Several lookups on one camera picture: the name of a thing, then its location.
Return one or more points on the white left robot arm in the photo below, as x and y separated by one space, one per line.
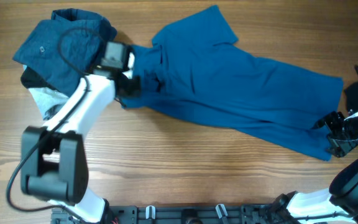
53 166

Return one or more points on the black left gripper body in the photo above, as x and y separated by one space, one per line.
133 89

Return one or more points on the folded black garment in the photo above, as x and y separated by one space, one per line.
31 79

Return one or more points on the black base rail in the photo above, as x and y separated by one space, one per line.
244 214

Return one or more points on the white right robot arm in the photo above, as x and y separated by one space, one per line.
340 200

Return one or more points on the teal blue t-shirt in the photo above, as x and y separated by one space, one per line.
194 72

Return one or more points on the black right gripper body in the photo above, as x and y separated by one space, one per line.
346 135

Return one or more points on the folded light grey garment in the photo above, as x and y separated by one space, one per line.
49 102

